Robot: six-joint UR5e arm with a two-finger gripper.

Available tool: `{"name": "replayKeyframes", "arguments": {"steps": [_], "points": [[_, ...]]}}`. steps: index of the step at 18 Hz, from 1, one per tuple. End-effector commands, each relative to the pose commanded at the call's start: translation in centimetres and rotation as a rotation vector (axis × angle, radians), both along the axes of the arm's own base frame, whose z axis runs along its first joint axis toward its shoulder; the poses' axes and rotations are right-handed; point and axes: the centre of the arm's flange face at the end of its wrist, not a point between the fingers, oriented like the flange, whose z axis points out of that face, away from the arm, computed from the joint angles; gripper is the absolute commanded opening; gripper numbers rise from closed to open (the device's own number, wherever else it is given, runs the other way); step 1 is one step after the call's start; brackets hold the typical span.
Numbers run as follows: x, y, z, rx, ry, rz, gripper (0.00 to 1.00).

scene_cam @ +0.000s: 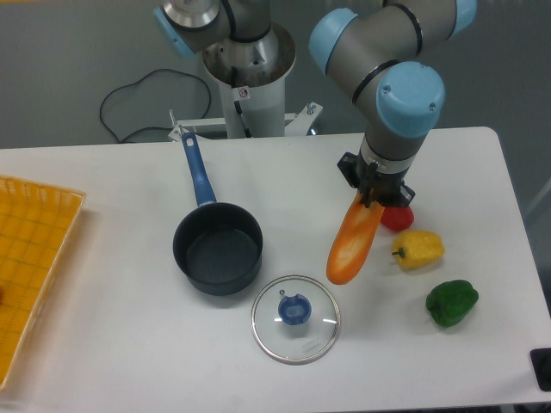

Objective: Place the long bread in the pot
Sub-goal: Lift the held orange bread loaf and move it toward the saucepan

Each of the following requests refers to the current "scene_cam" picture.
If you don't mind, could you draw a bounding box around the yellow plastic basket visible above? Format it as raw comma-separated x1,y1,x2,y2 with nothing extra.
1,176,86,388

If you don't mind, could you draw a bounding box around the black device at table edge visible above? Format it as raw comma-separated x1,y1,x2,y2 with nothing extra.
529,348,551,392

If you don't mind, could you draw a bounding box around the green bell pepper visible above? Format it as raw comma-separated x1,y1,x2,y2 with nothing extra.
425,280,479,328

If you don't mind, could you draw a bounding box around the dark pot with blue handle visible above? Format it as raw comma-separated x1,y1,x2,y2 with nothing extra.
172,133,263,296

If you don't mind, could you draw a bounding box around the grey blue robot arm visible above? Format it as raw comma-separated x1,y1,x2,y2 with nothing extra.
154,1,477,207

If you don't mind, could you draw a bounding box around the long orange bread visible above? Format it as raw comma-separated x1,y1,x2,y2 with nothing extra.
326,192,385,285

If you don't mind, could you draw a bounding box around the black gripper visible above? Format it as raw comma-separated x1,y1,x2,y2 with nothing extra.
337,152,416,208

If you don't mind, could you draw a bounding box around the yellow bell pepper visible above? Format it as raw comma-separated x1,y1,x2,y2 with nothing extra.
392,230,445,270

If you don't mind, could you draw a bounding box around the red bell pepper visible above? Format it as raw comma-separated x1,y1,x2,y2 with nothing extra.
381,206,414,232

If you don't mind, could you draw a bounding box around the glass lid with blue knob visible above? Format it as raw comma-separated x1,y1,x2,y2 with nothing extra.
251,274,341,365

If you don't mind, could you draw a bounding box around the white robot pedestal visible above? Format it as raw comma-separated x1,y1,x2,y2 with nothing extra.
202,23,296,121

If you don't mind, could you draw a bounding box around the white pedestal base frame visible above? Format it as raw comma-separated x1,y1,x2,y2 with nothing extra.
168,102,324,141

